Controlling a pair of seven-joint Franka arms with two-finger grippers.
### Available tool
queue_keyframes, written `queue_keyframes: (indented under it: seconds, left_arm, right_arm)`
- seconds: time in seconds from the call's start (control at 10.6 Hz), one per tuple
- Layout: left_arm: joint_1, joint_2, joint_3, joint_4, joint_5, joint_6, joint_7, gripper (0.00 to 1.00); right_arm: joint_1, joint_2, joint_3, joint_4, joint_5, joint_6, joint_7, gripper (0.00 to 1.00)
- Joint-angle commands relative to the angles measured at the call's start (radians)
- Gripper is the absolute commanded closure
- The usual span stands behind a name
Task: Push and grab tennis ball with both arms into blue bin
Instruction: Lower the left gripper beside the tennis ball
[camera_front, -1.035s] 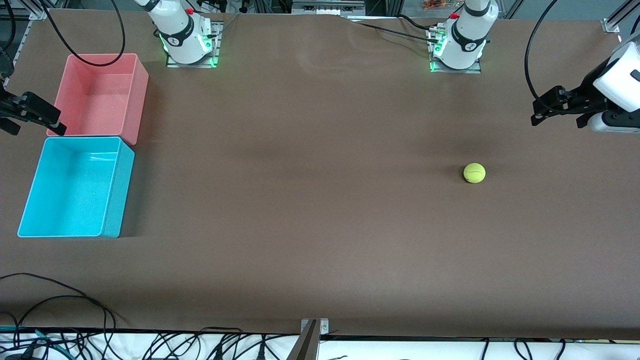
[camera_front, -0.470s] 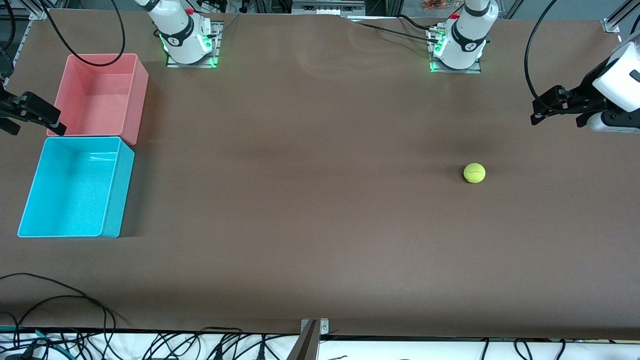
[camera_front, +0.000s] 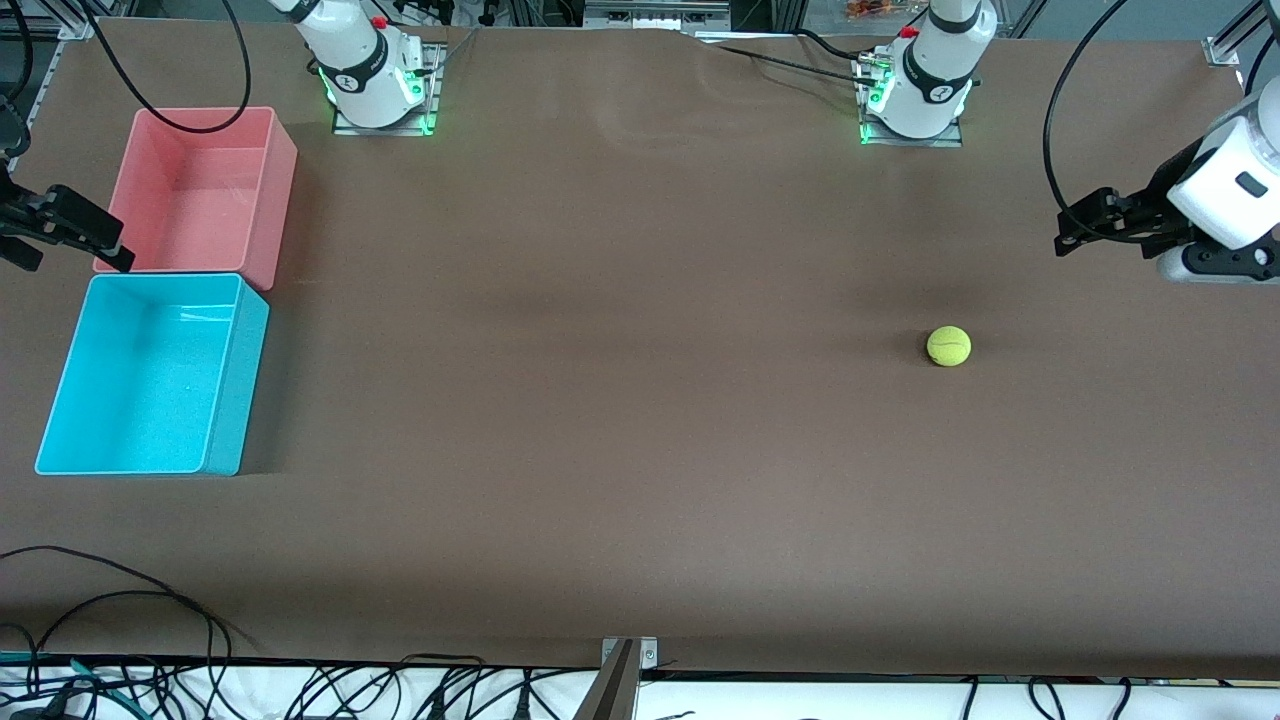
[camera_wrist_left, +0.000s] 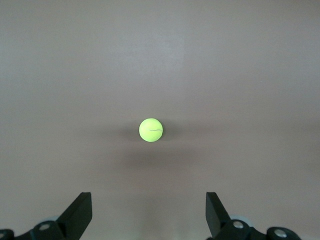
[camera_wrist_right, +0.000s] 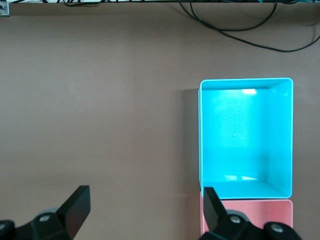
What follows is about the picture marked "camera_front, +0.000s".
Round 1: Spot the grey metal box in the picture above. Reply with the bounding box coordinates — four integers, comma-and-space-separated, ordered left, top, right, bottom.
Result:
583, 0, 732, 32

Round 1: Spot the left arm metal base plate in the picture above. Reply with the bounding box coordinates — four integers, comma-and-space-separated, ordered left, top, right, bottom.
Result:
855, 50, 964, 149

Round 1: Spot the metal mount bracket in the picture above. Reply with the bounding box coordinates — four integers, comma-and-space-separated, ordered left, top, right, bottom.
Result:
574, 637, 660, 720

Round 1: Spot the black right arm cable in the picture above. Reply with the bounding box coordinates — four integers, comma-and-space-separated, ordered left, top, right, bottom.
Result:
86, 0, 252, 135

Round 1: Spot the yellow-green tennis ball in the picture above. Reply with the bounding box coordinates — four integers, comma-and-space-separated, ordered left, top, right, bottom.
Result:
926, 326, 972, 368

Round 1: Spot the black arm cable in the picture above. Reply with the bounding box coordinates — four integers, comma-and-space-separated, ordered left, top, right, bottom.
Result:
86, 0, 252, 135
1043, 15, 1131, 217

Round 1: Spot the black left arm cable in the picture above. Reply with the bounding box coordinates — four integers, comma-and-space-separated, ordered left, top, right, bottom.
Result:
1043, 15, 1131, 217

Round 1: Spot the black looped cable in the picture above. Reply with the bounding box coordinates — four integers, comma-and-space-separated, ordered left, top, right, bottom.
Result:
0, 545, 263, 691

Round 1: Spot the teal cable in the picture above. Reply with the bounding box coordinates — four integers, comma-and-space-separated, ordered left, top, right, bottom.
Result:
0, 650, 136, 719

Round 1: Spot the aluminium corner bracket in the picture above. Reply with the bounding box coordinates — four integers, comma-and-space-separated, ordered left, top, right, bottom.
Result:
1204, 0, 1280, 69

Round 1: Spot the aluminium frame profile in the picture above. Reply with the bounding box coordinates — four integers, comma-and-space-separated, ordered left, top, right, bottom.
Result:
0, 0, 101, 43

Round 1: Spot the pink plastic bin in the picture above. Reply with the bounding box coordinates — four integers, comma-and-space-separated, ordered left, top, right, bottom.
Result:
93, 106, 299, 292

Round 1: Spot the blue plastic bin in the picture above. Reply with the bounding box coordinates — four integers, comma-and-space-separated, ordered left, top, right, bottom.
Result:
35, 272, 271, 477

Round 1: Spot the black cable on table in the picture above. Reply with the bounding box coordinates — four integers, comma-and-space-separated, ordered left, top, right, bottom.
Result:
712, 28, 883, 89

